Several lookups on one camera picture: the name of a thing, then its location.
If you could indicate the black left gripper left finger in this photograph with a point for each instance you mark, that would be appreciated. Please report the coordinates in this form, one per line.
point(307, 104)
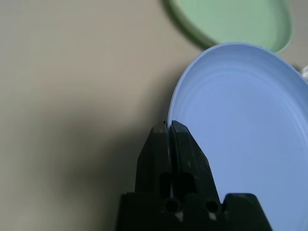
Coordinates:
point(154, 158)

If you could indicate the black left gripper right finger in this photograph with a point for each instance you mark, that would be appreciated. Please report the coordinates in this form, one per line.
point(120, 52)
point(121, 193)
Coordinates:
point(190, 166)

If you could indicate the blue plate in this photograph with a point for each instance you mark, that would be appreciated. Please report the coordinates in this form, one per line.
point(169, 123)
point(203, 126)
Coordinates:
point(240, 120)

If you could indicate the green plate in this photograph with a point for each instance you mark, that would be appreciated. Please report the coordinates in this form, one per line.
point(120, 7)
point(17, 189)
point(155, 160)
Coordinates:
point(228, 19)

